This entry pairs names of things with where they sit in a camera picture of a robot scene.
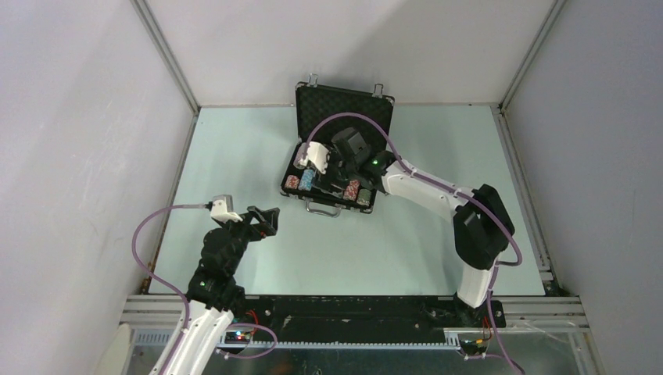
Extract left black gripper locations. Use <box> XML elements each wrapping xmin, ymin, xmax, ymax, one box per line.
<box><xmin>216</xmin><ymin>205</ymin><xmax>278</xmax><ymax>274</ymax></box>

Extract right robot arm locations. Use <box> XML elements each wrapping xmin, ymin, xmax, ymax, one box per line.
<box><xmin>302</xmin><ymin>127</ymin><xmax>514</xmax><ymax>327</ymax></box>

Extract white green chip stack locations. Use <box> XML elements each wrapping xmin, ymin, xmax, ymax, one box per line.
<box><xmin>357</xmin><ymin>188</ymin><xmax>372</xmax><ymax>206</ymax></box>

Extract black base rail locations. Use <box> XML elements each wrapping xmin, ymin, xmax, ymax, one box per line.
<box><xmin>229</xmin><ymin>295</ymin><xmax>506</xmax><ymax>345</ymax></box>

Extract red white chip stack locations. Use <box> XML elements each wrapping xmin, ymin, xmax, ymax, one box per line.
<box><xmin>342</xmin><ymin>180</ymin><xmax>360</xmax><ymax>202</ymax></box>
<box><xmin>284</xmin><ymin>175</ymin><xmax>300</xmax><ymax>190</ymax></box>

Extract white ten chip stack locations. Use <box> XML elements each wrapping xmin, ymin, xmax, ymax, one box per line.
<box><xmin>298</xmin><ymin>169</ymin><xmax>317</xmax><ymax>191</ymax></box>

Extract black poker set case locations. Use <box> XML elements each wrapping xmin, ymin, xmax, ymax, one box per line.
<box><xmin>280</xmin><ymin>80</ymin><xmax>395</xmax><ymax>214</ymax></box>

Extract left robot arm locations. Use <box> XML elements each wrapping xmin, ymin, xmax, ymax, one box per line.
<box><xmin>152</xmin><ymin>206</ymin><xmax>280</xmax><ymax>374</ymax></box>

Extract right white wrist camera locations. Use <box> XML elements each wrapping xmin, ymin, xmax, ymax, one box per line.
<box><xmin>302</xmin><ymin>141</ymin><xmax>330</xmax><ymax>174</ymax></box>

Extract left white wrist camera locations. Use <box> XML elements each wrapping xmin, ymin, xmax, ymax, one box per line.
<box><xmin>206</xmin><ymin>195</ymin><xmax>243</xmax><ymax>223</ymax></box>

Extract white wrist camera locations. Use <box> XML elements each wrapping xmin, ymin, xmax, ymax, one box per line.
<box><xmin>206</xmin><ymin>195</ymin><xmax>243</xmax><ymax>223</ymax></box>
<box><xmin>302</xmin><ymin>141</ymin><xmax>330</xmax><ymax>174</ymax></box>

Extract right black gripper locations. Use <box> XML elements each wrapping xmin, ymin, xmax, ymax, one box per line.
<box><xmin>312</xmin><ymin>145</ymin><xmax>358</xmax><ymax>198</ymax></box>

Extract pink white chip stack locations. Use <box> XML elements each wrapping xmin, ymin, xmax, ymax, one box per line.
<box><xmin>292</xmin><ymin>144</ymin><xmax>308</xmax><ymax>170</ymax></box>

